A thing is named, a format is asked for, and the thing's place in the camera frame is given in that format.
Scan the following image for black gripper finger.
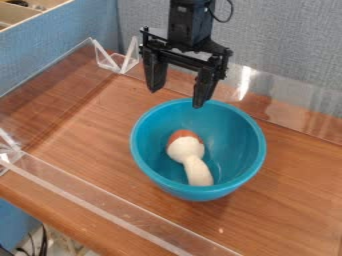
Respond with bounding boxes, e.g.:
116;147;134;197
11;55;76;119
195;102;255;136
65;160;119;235
192;67;218;108
143;49;168;93

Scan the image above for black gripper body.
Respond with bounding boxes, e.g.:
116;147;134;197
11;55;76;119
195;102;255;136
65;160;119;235
139;0;234;73

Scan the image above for white toy mushroom brown cap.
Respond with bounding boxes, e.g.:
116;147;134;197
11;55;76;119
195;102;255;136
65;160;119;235
166;130;214;186

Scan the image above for blue plastic bowl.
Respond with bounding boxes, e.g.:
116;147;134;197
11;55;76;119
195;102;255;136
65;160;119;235
130;99;267;202

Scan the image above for clear acrylic left barrier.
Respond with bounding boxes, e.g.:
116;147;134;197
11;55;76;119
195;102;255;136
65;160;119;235
0;37;92;98

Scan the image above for clear acrylic barrier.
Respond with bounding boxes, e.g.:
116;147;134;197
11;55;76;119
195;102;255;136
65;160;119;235
0;37;92;98
132;49;342;146
0;128;242;256

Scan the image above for clear acrylic back barrier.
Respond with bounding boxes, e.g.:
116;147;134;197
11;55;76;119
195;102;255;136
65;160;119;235
132;49;342;146

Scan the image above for wooden shelf box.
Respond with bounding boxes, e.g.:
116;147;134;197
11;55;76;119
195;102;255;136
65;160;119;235
0;0;75;33

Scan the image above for clear acrylic front barrier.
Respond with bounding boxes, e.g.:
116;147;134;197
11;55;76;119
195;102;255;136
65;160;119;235
0;128;242;256

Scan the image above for clear acrylic corner bracket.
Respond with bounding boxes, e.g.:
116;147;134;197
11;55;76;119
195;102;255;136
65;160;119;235
92;37;140;74

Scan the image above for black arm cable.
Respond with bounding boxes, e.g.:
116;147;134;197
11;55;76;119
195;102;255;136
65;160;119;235
204;0;235;24

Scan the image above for black cables under table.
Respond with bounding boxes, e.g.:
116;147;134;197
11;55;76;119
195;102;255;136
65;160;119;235
0;223;51;256

